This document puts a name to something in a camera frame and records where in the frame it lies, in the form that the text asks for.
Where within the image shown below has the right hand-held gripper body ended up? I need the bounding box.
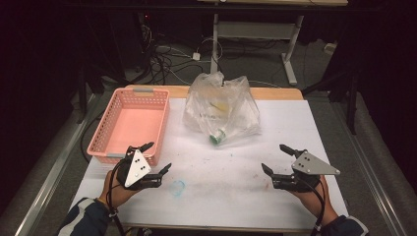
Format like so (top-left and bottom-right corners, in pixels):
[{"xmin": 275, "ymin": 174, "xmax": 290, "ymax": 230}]
[{"xmin": 270, "ymin": 149, "xmax": 341, "ymax": 193}]

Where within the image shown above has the desk with white frame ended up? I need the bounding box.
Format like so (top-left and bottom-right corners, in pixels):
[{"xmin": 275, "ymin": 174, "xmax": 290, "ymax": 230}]
[{"xmin": 196, "ymin": 0, "xmax": 349, "ymax": 87}]

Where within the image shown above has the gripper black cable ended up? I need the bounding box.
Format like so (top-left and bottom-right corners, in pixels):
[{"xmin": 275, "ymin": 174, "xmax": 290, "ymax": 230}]
[
  {"xmin": 107, "ymin": 158, "xmax": 127, "ymax": 236},
  {"xmin": 301, "ymin": 178, "xmax": 328, "ymax": 236}
]

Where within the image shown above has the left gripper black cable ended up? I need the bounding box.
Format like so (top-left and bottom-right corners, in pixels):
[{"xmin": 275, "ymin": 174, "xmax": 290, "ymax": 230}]
[{"xmin": 107, "ymin": 158, "xmax": 127, "ymax": 236}]

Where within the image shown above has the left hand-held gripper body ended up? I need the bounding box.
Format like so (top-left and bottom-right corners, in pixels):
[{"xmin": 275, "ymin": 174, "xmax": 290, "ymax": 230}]
[{"xmin": 116, "ymin": 146, "xmax": 164, "ymax": 192}]

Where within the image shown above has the metal floor rail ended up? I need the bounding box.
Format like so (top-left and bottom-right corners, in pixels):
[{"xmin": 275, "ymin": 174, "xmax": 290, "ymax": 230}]
[
  {"xmin": 338, "ymin": 131, "xmax": 409, "ymax": 236},
  {"xmin": 14, "ymin": 94, "xmax": 99, "ymax": 236}
]

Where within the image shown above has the small plastic bottle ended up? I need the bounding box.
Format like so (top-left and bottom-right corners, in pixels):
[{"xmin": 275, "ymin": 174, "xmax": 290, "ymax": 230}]
[{"xmin": 208, "ymin": 126, "xmax": 245, "ymax": 146}]

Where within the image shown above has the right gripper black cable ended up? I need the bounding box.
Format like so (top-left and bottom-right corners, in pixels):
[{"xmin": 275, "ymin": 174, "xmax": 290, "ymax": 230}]
[{"xmin": 301, "ymin": 178, "xmax": 328, "ymax": 236}]

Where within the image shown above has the tangle of black cables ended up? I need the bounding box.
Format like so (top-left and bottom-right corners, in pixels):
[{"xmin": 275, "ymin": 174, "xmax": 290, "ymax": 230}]
[{"xmin": 141, "ymin": 24, "xmax": 224, "ymax": 87}]

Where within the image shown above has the black metal stand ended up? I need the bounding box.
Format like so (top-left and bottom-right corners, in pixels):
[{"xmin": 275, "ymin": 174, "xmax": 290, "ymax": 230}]
[
  {"xmin": 301, "ymin": 63, "xmax": 360, "ymax": 136},
  {"xmin": 70, "ymin": 62, "xmax": 99, "ymax": 125}
]

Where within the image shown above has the white board sheet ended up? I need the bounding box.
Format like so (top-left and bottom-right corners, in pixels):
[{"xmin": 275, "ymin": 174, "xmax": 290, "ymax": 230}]
[{"xmin": 70, "ymin": 97, "xmax": 350, "ymax": 230}]

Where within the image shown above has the person's right hand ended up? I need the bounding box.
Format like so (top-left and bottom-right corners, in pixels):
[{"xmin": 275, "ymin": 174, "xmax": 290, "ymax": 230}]
[{"xmin": 288, "ymin": 174, "xmax": 338, "ymax": 227}]

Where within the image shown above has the clear smiley plastic bag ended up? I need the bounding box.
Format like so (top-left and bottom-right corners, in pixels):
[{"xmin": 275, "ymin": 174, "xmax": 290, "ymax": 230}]
[{"xmin": 181, "ymin": 71, "xmax": 263, "ymax": 147}]

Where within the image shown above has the person's left hand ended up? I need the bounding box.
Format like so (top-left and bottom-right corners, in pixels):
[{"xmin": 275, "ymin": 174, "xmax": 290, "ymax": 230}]
[{"xmin": 97, "ymin": 169, "xmax": 142, "ymax": 209}]

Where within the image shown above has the thin white floor cable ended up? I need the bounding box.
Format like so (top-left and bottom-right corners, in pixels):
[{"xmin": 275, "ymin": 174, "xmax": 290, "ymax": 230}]
[{"xmin": 168, "ymin": 68, "xmax": 283, "ymax": 89}]

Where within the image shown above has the pink plastic basket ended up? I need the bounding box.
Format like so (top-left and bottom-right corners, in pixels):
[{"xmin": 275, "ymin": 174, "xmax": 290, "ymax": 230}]
[{"xmin": 86, "ymin": 88, "xmax": 171, "ymax": 167}]

